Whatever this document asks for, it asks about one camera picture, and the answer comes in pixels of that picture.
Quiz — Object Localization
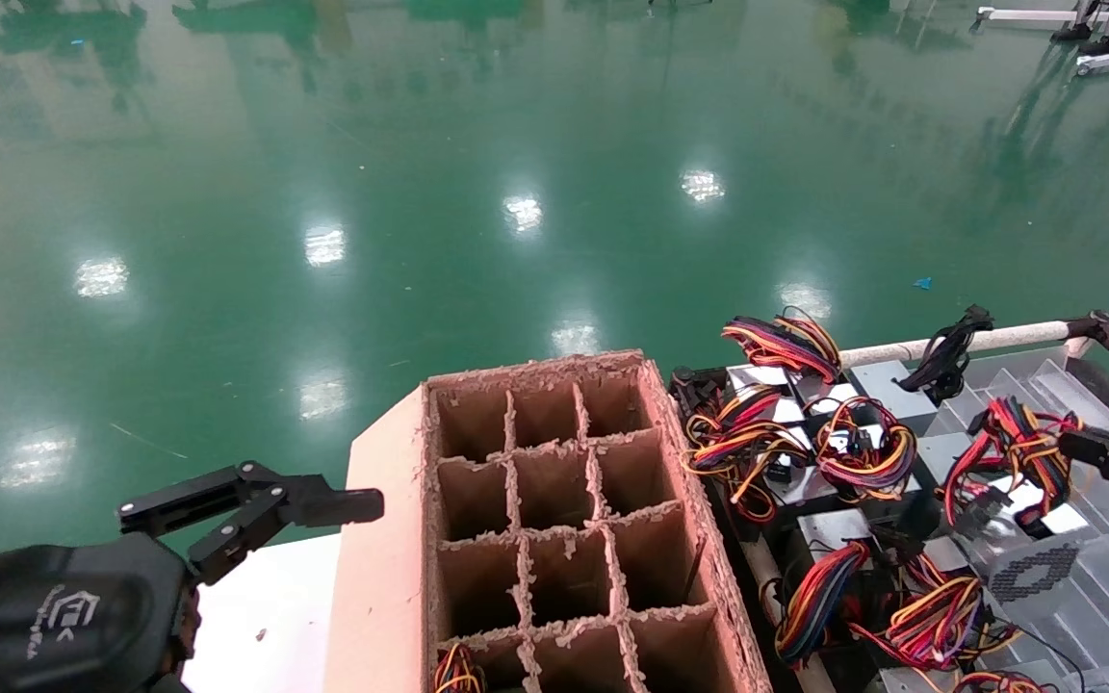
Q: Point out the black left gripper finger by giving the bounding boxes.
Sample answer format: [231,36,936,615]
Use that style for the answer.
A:
[117,460,386,586]

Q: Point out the grey power supply with cables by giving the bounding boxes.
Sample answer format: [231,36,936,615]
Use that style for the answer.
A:
[848,359,942,436]
[916,431,984,492]
[433,642,484,693]
[721,306,844,386]
[772,508,904,668]
[942,395,1095,627]
[682,383,813,526]
[848,551,1025,673]
[805,395,919,501]

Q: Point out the white foam padded rail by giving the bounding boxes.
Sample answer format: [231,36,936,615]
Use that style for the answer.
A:
[739,537,830,693]
[838,320,1095,372]

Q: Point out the black rail corner joint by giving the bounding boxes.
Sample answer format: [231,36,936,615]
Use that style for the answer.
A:
[1063,309,1109,365]

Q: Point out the brown cardboard divider box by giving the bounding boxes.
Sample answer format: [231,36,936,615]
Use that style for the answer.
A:
[323,348,775,693]

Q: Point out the black cable bundle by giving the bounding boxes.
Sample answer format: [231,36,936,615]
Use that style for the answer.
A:
[898,305,996,405]

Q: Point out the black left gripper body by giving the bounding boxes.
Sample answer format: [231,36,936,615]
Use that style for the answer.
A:
[0,534,201,693]

